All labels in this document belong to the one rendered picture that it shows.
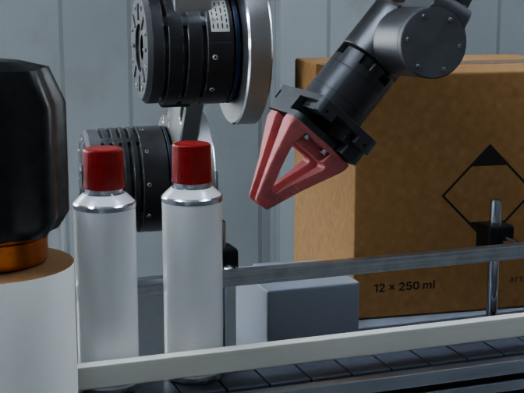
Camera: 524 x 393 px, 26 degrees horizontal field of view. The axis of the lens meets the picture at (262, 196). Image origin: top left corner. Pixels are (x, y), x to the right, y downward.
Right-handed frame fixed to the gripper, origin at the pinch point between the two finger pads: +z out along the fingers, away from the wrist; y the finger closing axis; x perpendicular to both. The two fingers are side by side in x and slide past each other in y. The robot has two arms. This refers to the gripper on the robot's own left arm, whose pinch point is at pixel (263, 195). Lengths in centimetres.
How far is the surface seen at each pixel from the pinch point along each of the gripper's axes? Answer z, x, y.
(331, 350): 6.9, 12.4, 3.8
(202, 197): 3.5, -4.9, 1.7
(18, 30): -9, 6, -245
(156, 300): 15.4, 13.7, -40.6
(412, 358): 2.9, 20.7, 1.7
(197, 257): 7.7, -2.0, 1.9
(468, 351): -0.9, 25.1, 1.6
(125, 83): -17, 40, -243
